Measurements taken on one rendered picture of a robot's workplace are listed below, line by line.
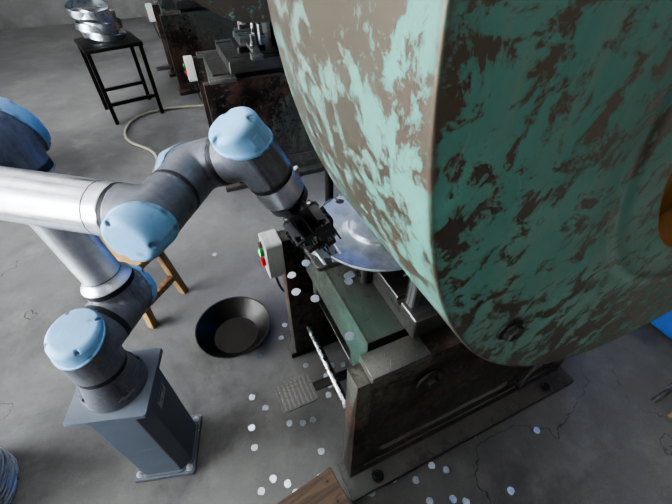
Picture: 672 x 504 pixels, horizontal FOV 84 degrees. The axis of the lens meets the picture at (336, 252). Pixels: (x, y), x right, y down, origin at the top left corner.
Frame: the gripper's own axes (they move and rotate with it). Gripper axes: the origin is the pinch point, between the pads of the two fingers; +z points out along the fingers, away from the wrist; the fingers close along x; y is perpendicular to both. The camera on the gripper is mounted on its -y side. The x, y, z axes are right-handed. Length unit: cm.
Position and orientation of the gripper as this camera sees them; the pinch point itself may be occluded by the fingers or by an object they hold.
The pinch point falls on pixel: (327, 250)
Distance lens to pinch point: 78.0
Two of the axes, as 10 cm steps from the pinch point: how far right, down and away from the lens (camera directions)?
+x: 8.1, -5.9, 0.0
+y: 4.5, 6.2, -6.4
